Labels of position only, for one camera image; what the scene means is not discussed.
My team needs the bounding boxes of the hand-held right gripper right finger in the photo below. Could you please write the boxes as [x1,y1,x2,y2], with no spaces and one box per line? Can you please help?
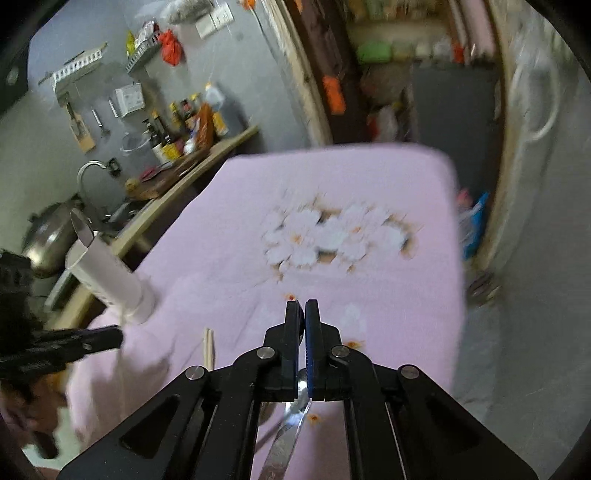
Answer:
[305,299,539,480]

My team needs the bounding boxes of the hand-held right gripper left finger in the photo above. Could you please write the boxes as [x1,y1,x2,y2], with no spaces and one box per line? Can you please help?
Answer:
[58,300,305,480]

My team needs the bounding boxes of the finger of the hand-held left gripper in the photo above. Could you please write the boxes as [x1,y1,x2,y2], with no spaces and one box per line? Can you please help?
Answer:
[41,324,124,366]

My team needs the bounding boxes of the white cylindrical utensil holder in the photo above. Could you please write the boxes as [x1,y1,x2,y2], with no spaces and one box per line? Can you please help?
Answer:
[64,231,158,325]

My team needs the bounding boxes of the metal spoon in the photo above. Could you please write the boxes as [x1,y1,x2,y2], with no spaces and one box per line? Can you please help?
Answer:
[256,368,315,480]

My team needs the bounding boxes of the person's left hand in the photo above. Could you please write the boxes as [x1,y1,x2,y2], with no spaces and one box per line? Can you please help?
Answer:
[0,375,70,435]

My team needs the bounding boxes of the metal wok with lid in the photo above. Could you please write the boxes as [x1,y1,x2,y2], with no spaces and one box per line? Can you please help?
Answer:
[21,198,90,278]

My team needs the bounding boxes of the pink floral cloth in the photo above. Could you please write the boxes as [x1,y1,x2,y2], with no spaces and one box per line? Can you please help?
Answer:
[67,143,467,480]

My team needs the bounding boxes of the wooden cutting board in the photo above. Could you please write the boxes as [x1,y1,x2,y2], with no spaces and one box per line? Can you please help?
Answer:
[134,148,214,200]

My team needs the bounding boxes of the metal faucet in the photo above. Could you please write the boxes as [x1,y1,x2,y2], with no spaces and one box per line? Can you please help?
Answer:
[76,160,110,208]

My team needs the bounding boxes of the metal strainer ladle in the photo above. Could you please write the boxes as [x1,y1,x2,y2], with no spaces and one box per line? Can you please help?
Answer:
[108,100,153,154]

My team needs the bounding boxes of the wooden knife holder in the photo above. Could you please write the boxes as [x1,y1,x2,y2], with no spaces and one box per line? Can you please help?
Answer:
[69,115,96,154]

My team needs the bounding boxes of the blue plastic bag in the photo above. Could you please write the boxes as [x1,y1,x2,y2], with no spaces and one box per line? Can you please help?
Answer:
[459,191,491,260]

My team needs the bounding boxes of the metal peeler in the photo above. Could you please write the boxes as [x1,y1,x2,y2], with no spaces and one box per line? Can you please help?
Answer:
[91,108,110,139]

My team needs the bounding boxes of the hanging metal cleaver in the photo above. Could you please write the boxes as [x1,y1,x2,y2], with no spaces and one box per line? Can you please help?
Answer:
[58,88,78,125]

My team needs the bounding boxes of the orange seasoning packet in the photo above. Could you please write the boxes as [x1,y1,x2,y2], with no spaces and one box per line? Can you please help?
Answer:
[196,104,216,149]

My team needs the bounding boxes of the white plastic bag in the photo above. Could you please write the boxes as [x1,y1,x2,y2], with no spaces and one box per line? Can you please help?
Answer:
[369,104,400,141]

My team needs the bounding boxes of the cooking oil jug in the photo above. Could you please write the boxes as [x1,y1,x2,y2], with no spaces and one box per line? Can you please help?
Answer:
[204,83,230,138]

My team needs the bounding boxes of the orange plastic bag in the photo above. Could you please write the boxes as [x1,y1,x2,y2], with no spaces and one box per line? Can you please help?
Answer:
[322,76,347,114]

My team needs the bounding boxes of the black range hood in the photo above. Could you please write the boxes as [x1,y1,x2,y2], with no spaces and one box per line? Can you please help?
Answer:
[0,46,31,114]

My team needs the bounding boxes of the grey refrigerator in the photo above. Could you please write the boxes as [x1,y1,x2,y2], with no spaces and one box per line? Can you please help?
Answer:
[411,62,504,195]

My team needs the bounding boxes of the red plastic bag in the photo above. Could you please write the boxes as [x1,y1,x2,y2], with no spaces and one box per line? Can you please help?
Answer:
[159,30,184,66]

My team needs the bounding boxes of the green box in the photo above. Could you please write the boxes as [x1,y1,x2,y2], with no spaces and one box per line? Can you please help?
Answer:
[358,41,392,64]

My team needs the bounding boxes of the red seasoning packets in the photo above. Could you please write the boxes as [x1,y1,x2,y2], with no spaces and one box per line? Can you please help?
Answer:
[136,21,160,45]

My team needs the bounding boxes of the clear bag of dried goods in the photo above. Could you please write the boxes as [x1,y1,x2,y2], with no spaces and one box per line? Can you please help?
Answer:
[165,0,209,25]

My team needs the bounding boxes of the white wall box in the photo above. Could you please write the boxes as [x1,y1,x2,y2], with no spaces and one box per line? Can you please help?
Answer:
[115,83,146,117]

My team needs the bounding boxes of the wooden door frame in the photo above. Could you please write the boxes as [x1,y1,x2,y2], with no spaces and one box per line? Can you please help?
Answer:
[272,0,525,278]

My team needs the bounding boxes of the white plastic wall rack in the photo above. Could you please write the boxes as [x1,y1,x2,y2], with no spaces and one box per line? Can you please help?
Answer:
[51,43,108,88]

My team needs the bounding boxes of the metal wire wall shelf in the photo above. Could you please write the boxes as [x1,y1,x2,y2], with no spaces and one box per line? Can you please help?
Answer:
[126,41,162,75]

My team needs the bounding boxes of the white hose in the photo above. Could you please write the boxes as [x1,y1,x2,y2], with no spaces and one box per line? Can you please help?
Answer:
[510,44,561,144]

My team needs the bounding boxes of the white wall socket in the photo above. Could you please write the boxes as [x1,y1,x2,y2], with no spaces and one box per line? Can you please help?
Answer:
[211,2,235,26]

